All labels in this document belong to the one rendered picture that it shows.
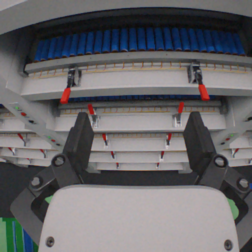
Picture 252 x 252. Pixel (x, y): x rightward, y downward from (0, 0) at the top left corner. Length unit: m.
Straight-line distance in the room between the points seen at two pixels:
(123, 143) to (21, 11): 0.58
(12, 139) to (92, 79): 0.71
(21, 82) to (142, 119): 0.37
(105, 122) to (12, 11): 0.39
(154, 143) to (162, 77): 0.39
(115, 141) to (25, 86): 0.43
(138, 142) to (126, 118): 0.20
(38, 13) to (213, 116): 0.54
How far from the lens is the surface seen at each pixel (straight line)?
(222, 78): 0.39
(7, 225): 1.02
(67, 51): 0.40
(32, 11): 0.28
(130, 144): 0.67
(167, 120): 0.50
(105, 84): 0.34
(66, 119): 0.56
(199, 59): 0.36
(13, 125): 0.71
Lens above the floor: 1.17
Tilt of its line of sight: 61 degrees down
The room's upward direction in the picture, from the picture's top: 10 degrees counter-clockwise
